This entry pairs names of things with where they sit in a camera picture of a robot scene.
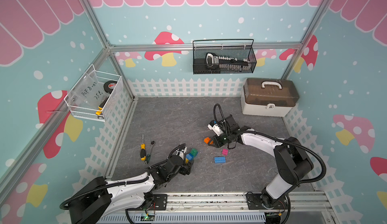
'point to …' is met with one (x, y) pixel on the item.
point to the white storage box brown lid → (267, 96)
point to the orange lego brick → (207, 140)
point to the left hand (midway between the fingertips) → (186, 162)
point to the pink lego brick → (224, 152)
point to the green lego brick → (194, 152)
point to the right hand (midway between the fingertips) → (210, 142)
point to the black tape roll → (109, 85)
